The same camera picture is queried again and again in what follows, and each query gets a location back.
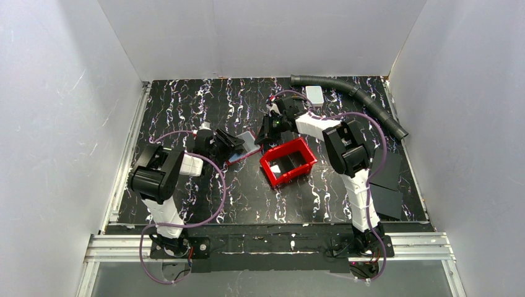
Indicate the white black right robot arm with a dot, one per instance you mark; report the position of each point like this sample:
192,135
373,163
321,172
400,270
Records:
347,151

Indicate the aluminium frame rail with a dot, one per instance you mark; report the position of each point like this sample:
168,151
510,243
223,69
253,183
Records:
266,234

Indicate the lower black card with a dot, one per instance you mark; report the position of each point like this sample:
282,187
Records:
388,203

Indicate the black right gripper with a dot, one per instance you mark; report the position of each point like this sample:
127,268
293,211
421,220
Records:
270,126

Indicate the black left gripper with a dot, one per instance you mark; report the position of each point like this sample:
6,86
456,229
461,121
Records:
223,142

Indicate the black card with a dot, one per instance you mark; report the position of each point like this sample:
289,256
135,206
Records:
388,203
388,177

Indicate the upper black card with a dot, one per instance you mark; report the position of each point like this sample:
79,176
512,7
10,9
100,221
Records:
388,177

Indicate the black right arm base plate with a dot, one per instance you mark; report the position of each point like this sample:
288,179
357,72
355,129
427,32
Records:
345,246

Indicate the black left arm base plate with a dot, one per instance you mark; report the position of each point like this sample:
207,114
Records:
184,247

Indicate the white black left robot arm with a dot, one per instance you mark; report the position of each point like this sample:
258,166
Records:
155,174

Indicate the red plastic bin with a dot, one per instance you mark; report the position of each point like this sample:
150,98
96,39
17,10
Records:
285,162

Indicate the white rectangular box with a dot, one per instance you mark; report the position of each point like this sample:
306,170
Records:
315,95

